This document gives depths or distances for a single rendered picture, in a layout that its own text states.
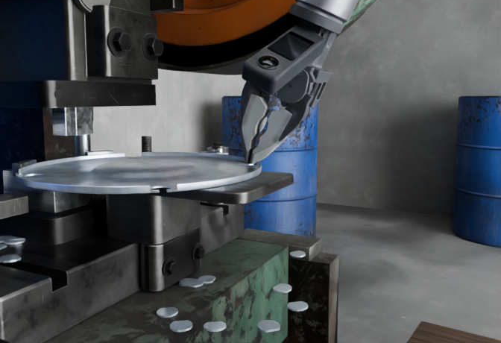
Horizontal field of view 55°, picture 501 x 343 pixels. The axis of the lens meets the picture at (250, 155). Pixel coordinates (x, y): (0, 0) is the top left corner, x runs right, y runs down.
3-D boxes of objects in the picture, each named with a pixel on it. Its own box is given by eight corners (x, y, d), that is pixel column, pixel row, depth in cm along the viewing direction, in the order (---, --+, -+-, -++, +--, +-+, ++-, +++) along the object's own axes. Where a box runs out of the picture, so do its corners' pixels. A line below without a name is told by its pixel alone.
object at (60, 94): (160, 122, 70) (159, 84, 70) (48, 130, 53) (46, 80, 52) (80, 120, 78) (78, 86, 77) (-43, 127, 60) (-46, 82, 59)
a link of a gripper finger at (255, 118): (262, 158, 70) (288, 101, 67) (244, 163, 64) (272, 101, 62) (244, 148, 71) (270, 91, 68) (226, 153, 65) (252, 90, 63)
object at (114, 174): (300, 184, 51) (300, 177, 51) (-5, 203, 42) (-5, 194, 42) (224, 153, 78) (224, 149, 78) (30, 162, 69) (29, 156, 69)
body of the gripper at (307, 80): (315, 112, 68) (354, 30, 64) (295, 114, 60) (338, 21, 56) (270, 89, 70) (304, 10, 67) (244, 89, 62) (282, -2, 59)
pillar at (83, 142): (95, 183, 77) (92, 95, 75) (84, 186, 75) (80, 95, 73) (84, 182, 78) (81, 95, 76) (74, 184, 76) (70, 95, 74)
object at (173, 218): (295, 276, 60) (296, 168, 58) (243, 323, 48) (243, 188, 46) (136, 248, 71) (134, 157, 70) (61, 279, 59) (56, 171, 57)
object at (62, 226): (162, 209, 72) (162, 189, 72) (54, 246, 54) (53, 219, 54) (83, 199, 79) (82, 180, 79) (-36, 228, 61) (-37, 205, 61)
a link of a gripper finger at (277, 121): (280, 168, 69) (308, 110, 66) (265, 174, 63) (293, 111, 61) (262, 158, 70) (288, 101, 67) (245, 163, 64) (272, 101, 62)
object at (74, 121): (98, 133, 66) (96, 107, 66) (70, 136, 62) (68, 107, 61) (80, 133, 68) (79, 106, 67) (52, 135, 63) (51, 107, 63)
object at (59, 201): (137, 191, 71) (136, 159, 70) (54, 212, 57) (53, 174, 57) (92, 186, 75) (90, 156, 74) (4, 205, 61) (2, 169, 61)
